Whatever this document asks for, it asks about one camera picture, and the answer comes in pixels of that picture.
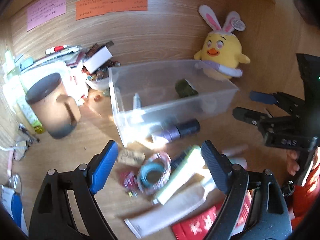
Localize green white tube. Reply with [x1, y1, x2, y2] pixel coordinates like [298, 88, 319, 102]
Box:
[152, 145, 202, 205]

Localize yellow chick plush toy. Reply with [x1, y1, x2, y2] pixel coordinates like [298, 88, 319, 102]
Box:
[194, 4, 251, 80]

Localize white cardboard box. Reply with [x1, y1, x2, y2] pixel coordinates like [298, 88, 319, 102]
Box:
[83, 47, 112, 73]

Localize red packet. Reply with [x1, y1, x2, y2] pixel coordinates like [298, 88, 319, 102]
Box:
[171, 192, 253, 240]

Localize wire-rimmed glasses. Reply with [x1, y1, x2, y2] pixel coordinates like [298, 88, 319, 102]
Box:
[14, 140, 33, 161]

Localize light green bottle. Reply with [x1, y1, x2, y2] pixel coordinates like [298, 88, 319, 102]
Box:
[14, 77, 45, 133]

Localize purple and black bottle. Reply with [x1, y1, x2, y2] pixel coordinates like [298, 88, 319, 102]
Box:
[151, 119, 201, 143]

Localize dark green bottle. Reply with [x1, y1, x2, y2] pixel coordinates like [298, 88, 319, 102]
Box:
[175, 79, 199, 98]

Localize brown beaded bracelet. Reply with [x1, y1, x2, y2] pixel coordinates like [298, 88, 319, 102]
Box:
[85, 41, 115, 57]

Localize pink candy wrapper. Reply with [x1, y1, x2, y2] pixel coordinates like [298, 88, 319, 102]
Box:
[120, 171, 140, 193]

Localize blue and white card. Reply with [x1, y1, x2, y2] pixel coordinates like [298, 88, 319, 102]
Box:
[0, 185, 28, 233]

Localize orange paper note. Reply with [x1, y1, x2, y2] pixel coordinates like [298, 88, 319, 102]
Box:
[75, 0, 148, 21]

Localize white bowl of beads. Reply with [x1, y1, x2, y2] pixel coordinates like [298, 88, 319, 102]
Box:
[85, 60, 120, 90]

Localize red and white marker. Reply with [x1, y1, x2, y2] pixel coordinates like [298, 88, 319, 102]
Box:
[45, 45, 69, 55]

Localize white cable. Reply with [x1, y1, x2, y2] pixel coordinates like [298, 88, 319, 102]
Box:
[0, 144, 27, 153]

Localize red and white carton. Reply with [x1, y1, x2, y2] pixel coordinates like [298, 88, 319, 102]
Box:
[66, 67, 89, 100]

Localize clear plastic bin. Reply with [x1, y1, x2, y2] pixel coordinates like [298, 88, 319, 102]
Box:
[108, 59, 240, 148]

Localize pink paper note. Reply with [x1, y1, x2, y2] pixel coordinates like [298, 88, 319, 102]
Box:
[27, 0, 67, 32]

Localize blue tape roll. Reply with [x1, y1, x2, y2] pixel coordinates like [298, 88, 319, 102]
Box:
[140, 152, 173, 195]

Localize teal tape roll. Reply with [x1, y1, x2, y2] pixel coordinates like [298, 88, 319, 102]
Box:
[137, 161, 167, 188]

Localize brown mug with dark lid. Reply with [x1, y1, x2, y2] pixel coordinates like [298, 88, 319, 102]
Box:
[25, 73, 82, 139]

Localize stack of books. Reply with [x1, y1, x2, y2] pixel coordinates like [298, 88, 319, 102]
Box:
[15, 51, 85, 73]

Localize pink tube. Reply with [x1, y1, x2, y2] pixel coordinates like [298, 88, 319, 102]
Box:
[221, 144, 249, 155]

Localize teal box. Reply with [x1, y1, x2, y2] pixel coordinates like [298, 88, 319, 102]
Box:
[14, 54, 34, 72]

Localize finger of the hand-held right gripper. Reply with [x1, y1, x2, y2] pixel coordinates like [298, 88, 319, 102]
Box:
[232, 106, 302, 133]
[249, 91, 306, 117]

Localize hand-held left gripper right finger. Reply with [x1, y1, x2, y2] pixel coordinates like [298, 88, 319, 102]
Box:
[201, 140, 293, 240]

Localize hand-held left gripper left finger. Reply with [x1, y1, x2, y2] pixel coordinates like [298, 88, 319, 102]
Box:
[29, 140, 119, 240]

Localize person's right hand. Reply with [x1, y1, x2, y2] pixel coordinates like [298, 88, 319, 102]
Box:
[286, 150, 301, 177]

